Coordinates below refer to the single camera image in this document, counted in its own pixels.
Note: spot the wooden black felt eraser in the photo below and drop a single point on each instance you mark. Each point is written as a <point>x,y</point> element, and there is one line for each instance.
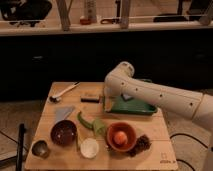
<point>87,97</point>

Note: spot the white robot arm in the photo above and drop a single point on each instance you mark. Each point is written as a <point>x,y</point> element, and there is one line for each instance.
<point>195,106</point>

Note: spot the orange bowl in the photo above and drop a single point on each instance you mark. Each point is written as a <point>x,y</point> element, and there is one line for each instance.
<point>130,132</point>

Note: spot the white small bowl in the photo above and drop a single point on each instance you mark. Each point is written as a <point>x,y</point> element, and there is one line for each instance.
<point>89,148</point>

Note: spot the purple bowl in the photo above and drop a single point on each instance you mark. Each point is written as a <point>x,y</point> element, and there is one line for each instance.
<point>63,133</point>

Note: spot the green plastic tray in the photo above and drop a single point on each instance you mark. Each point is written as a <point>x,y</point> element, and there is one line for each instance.
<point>114,103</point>

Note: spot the light green leafy vegetable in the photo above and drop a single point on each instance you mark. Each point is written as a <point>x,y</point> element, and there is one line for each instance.
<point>99,127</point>

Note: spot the green chili pepper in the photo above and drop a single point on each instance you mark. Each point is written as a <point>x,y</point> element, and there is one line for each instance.
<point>85,123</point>

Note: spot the grey triangular cloth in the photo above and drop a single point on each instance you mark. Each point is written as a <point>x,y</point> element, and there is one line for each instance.
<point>63,112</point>

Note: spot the orange fruit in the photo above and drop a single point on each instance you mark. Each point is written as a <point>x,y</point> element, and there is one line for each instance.
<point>120,137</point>

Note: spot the red object on ledge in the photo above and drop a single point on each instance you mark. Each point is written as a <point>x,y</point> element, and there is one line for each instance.
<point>84,21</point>

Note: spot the white bottle on ledge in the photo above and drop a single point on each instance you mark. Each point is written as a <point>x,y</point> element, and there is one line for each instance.
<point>90,10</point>

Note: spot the small metal cup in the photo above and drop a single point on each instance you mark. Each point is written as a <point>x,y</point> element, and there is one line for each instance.
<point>40,149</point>

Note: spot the black pole at left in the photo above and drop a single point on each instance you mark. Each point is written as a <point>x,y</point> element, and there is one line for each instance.
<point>20,147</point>

